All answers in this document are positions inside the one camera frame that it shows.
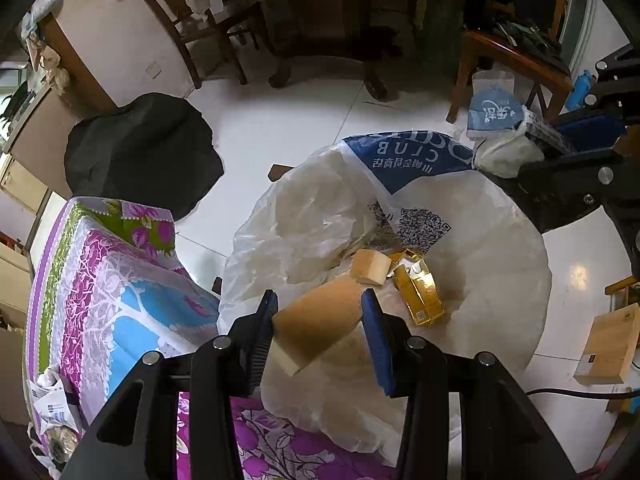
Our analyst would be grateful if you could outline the dark wooden chair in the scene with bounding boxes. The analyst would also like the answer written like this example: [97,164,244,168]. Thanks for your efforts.
[134,0,281,91]

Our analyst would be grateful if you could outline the floral printed tablecloth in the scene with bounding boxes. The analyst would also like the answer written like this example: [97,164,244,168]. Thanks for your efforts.
[22,196,401,480]

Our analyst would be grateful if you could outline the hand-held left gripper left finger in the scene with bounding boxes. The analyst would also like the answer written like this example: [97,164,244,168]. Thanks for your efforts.
[60,289,279,480]

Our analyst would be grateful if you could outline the yellow carton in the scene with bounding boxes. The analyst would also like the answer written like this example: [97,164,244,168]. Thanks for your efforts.
[391,260,447,327]
[387,247,427,269]

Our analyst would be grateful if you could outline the large white plastic bag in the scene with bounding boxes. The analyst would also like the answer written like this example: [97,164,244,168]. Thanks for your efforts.
[218,119,552,466]

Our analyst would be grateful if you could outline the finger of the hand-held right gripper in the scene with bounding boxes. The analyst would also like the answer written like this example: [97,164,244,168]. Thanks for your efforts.
[492,147,640,235]
[552,44,640,155]

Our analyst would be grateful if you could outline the brown cardboard block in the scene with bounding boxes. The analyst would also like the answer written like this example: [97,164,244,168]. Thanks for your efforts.
[272,280,364,377]

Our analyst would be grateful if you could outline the blue water bottle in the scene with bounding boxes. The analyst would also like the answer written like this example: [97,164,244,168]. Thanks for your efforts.
[567,70,597,113]

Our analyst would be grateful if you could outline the light wooden box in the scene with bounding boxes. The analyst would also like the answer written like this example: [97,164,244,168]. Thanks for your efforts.
[572,302,640,386]

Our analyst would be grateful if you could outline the wooden chair with clothes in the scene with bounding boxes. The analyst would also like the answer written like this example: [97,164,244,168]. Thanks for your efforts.
[446,0,576,126]

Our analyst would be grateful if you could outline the crumpled white packet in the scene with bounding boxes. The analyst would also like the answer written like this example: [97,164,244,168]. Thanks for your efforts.
[27,367,83,436]

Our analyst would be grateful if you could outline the dark wooden table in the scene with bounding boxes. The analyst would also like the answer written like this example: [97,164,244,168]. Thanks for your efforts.
[174,0,451,102]

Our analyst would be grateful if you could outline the black bag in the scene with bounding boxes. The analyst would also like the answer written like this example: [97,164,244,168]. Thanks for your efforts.
[64,92,225,222]

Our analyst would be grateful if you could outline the white and blue paper bag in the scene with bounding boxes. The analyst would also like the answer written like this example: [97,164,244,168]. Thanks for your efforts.
[466,69,527,142]

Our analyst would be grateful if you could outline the beige refrigerator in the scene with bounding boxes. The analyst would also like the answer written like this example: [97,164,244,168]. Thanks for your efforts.
[0,80,67,211]

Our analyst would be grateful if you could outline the black cable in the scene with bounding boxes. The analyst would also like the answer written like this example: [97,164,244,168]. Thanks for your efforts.
[525,387,640,402]

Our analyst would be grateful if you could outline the yellow wooden stool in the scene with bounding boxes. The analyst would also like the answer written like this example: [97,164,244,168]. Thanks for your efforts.
[604,274,640,309]

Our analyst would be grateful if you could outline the hanging plastic bags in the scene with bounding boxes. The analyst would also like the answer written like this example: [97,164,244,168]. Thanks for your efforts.
[22,0,72,97]

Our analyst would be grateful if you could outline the small tan box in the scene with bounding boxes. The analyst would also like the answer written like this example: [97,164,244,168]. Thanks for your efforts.
[350,248,394,286]

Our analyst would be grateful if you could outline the dark clothes pile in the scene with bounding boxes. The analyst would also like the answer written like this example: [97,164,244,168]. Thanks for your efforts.
[465,0,572,74]

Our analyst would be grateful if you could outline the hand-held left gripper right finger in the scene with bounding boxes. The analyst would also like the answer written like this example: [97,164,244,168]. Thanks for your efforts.
[361,287,581,480]

